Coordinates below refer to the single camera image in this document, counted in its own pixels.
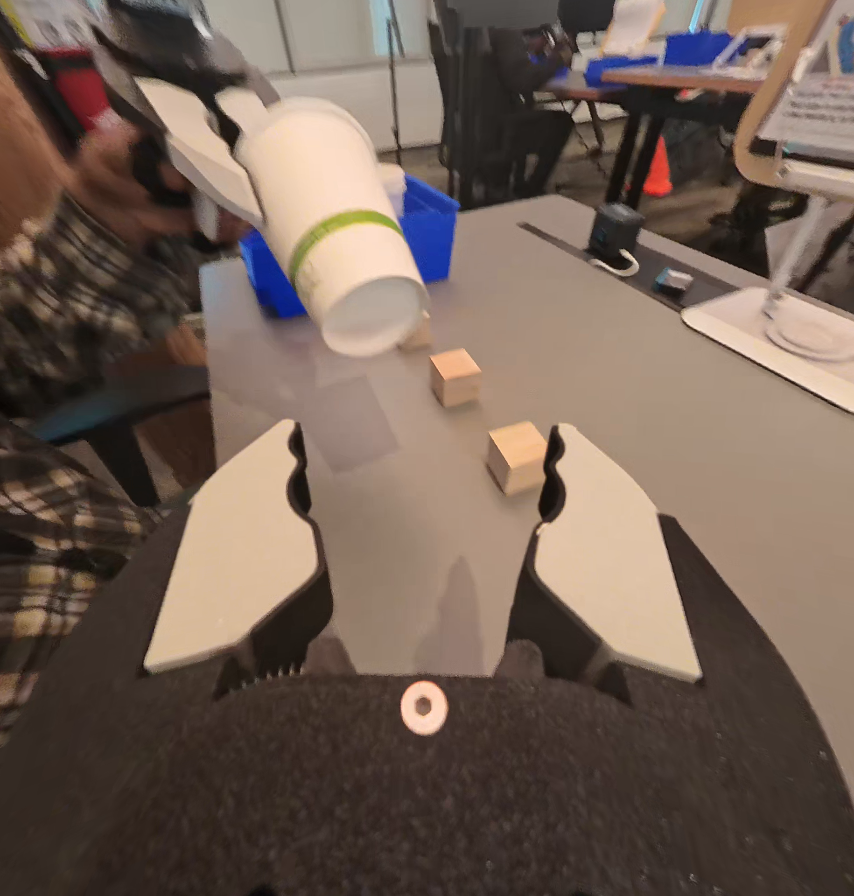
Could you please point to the small black box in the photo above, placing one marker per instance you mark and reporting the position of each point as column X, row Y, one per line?
column 672, row 280

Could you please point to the red fire extinguisher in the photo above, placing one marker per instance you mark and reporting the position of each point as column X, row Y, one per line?
column 77, row 91

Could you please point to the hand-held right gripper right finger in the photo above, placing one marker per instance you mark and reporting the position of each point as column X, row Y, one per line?
column 609, row 588

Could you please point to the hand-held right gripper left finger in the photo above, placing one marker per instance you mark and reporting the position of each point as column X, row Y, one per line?
column 231, row 581

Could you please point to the tan-edged display board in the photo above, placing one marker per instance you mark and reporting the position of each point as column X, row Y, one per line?
column 749, row 140

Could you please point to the wood-edged office desk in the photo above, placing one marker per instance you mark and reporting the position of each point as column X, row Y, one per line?
column 679, row 78

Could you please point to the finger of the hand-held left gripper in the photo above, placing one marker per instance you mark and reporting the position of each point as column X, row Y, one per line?
column 196, row 147
column 248, row 112

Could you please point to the printed instruction sheet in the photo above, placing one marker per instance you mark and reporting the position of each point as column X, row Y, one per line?
column 826, row 84

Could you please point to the white paper holder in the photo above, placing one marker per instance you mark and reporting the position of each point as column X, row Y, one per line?
column 633, row 24

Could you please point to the person's left hand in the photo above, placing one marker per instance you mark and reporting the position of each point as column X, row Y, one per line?
column 105, row 182

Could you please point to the white document stand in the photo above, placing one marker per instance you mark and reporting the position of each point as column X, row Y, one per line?
column 784, row 336

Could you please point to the wooden cube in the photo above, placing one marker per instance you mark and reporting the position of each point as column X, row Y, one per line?
column 420, row 339
column 516, row 458
column 456, row 378

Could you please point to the person's left forearm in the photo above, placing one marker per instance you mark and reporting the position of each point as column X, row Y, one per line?
column 63, row 301

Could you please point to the orange traffic cone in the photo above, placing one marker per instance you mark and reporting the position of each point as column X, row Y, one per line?
column 658, row 171

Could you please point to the blue plastic bin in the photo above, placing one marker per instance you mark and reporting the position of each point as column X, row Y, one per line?
column 430, row 238
column 696, row 49
column 623, row 70

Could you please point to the black charger with display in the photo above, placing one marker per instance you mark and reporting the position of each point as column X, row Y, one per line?
column 616, row 227

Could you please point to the black chair armrest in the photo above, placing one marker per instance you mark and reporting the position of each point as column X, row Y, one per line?
column 119, row 399

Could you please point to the large black monitor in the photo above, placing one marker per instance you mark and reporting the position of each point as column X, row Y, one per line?
column 497, row 12

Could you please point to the brown wooden furniture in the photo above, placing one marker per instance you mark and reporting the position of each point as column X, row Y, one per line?
column 14, row 140

